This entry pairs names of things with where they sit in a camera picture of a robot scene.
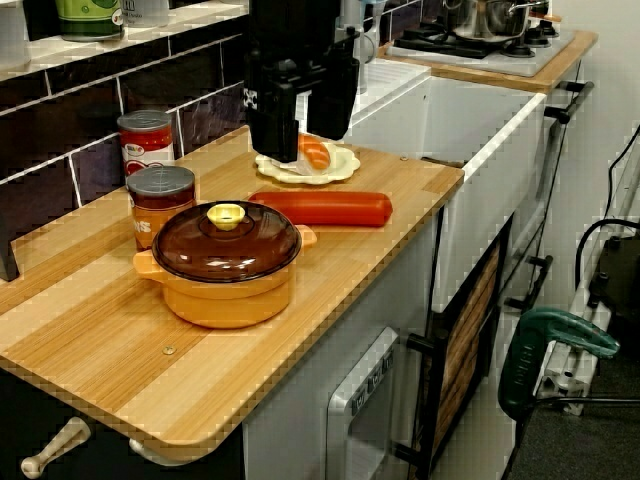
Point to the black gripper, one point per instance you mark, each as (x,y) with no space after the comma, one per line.
(295,40)

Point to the red toy sausage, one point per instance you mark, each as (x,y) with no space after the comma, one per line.
(325,209)

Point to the brown lid yellow knob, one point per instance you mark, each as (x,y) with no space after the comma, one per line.
(225,245)

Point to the beans can orange label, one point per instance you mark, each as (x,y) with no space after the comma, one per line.
(160,192)

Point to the orange toy pot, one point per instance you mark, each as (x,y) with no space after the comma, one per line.
(225,305)

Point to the cream scalloped plate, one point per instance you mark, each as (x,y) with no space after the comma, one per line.
(342,167)

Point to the grey toy faucet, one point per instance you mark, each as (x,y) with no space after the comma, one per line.
(352,15)

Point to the tomato can red label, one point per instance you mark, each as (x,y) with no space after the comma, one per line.
(147,145)

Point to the white sink unit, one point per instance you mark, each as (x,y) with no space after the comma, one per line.
(480,125)

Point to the white plastic jar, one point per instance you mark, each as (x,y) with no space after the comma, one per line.
(145,12)
(12,35)

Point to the steel cooking pot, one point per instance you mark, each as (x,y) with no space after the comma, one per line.
(480,20)

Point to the toy stove top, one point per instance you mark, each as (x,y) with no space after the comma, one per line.
(520,62)

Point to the green labelled jar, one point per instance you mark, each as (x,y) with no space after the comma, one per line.
(87,22)

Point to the white kitchen cabinet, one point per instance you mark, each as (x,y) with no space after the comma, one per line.
(295,400)

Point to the white dishwasher door panel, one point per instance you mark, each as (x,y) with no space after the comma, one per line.
(340,430)

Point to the green power drill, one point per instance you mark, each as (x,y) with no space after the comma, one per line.
(520,370)

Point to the black equipment box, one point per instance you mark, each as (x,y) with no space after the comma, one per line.
(620,280)

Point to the black frame wooden door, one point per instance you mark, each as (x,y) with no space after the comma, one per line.
(465,340)

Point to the dark upright post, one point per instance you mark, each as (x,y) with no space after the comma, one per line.
(7,250)

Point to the silver aluminium rail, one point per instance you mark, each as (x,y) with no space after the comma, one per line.
(560,365)

